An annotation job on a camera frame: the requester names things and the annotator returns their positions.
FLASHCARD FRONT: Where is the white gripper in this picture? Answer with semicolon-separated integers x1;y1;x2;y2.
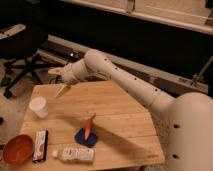
48;63;75;98

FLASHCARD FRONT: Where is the clear plastic water bottle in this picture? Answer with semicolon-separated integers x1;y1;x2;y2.
52;147;95;162

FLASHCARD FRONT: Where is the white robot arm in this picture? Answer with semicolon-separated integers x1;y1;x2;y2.
49;49;213;171

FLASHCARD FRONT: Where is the orange ceramic bowl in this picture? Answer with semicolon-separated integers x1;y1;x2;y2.
3;134;34;165

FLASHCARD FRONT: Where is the white plastic cup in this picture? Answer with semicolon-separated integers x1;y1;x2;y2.
29;97;48;118

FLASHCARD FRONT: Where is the black office chair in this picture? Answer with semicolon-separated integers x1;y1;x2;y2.
0;24;60;98

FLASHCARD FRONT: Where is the orange toy carrot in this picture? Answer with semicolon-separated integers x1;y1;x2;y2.
84;114;96;141

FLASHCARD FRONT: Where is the wooden table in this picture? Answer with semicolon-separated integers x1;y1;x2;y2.
18;81;165;171

